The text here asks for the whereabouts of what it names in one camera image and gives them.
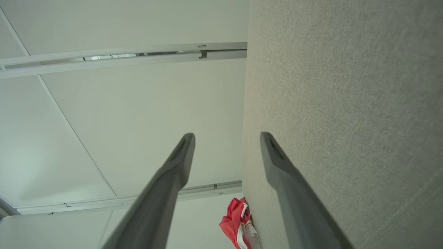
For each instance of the red Bulls basketball jersey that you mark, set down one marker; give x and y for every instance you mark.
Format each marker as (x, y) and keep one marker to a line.
(232, 224)

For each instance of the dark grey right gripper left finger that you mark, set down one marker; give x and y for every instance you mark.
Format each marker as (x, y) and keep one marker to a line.
(155, 207)

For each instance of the grey metal partition rail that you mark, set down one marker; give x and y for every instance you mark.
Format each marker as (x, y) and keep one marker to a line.
(121, 58)

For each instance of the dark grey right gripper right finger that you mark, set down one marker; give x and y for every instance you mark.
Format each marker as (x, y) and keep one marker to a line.
(301, 211)

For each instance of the grey fabric sofa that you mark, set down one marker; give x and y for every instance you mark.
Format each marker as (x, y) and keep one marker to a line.
(346, 103)

